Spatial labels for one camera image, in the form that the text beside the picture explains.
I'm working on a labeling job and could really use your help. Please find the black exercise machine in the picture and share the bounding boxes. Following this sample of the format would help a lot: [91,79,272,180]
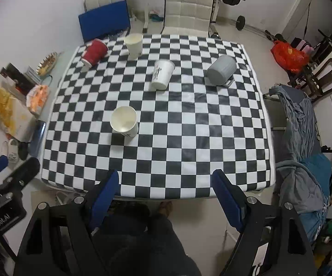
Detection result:
[304,1,332,64]

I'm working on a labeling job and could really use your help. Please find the small black barbell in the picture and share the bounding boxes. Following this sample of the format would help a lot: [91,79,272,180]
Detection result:
[236,15,284,42]

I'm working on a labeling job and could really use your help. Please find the grey metal frame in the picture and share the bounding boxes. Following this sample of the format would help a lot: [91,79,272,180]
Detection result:
[263,92,288,132]

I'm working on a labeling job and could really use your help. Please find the plain white paper cup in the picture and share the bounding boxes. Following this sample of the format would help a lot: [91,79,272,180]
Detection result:
[124,33,144,61]
[110,106,139,138]

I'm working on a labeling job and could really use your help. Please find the orange snack packet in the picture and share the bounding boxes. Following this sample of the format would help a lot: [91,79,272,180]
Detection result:
[26,85,51,113]

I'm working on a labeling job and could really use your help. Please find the orange plastic bag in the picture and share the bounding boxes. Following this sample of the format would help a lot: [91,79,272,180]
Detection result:
[271,41,310,74]

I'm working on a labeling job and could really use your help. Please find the white weight rack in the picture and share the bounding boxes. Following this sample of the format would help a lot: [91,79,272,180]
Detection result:
[141,0,230,38]

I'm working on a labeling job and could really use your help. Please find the black white checkered tablecloth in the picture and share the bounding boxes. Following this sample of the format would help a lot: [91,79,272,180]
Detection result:
[40,34,276,200]

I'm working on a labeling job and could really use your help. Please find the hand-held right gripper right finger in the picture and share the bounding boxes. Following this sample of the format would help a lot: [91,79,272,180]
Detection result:
[212,169,319,276]

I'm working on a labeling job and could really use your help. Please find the blue cloth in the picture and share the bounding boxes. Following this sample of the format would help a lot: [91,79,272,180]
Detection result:
[302,153,332,242]

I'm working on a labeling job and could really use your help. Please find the person's foot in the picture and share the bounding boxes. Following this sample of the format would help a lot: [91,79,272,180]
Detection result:
[159,201,173,218]

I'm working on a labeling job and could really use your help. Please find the white padded chair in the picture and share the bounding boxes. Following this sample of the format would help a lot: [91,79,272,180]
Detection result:
[84,0,126,15]
[161,0,215,38]

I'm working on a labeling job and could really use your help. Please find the printed white paper cup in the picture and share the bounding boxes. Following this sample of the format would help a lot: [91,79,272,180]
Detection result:
[150,59,176,91]

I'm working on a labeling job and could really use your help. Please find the grey ribbed cup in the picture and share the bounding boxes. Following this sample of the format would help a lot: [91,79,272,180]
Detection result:
[206,55,237,88]

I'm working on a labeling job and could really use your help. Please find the brown wooden chair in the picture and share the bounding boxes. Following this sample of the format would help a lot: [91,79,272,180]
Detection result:
[288,58,332,101]

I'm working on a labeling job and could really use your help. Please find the red paper cup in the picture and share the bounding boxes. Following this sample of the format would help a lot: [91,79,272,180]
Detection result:
[81,38,109,69]

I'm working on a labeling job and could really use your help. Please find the white slipper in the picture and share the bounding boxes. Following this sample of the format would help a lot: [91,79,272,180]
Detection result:
[1,138,20,163]

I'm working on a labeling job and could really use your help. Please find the blue flat box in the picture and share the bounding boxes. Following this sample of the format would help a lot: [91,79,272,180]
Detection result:
[28,120,47,153]

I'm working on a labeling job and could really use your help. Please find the person's dark trousers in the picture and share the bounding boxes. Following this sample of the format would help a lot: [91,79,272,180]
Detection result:
[91,201,201,276]

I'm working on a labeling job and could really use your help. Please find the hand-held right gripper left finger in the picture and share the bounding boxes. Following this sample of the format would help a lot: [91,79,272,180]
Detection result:
[13,169,120,276]

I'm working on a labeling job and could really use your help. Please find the blue board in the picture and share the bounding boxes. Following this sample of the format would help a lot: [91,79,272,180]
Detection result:
[78,0,131,43]

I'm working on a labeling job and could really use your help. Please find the gold studded tray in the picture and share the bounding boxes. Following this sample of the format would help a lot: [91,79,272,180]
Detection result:
[36,52,58,76]

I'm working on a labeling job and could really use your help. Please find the grey blanket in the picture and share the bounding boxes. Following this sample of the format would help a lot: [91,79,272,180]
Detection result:
[268,85,332,215]

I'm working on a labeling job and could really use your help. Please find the black box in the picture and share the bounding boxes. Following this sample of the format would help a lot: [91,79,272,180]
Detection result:
[0,63,37,95]

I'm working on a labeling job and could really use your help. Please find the pink bag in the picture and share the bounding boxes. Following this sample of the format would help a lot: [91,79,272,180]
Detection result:
[297,38,314,56]

